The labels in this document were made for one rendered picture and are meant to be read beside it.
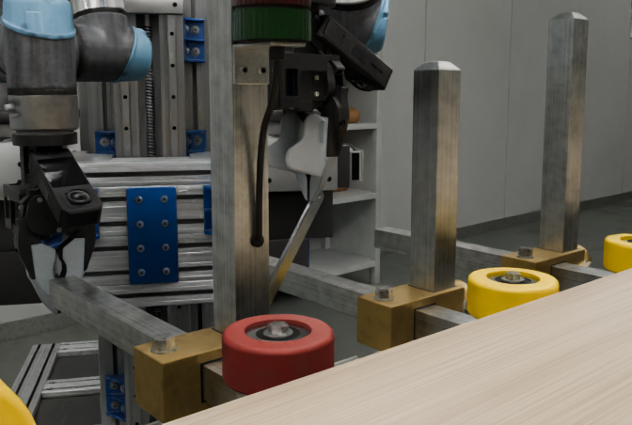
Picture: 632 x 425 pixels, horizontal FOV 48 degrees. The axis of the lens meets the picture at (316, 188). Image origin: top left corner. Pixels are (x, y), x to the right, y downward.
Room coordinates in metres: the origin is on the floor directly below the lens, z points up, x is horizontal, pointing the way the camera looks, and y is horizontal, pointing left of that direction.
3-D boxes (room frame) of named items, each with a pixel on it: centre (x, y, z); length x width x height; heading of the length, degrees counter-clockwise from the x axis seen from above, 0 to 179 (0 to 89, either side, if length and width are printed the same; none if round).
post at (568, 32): (0.92, -0.32, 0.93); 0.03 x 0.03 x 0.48; 40
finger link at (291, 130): (0.75, 0.03, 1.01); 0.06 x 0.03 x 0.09; 130
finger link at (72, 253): (0.84, 0.30, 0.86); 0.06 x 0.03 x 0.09; 40
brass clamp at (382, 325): (0.74, -0.11, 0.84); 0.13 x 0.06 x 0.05; 130
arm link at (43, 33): (0.83, 0.32, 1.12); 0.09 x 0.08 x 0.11; 42
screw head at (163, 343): (0.55, 0.12, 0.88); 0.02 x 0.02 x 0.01
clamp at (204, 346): (0.58, 0.08, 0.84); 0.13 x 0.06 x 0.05; 130
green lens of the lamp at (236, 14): (0.56, 0.03, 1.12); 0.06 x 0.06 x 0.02
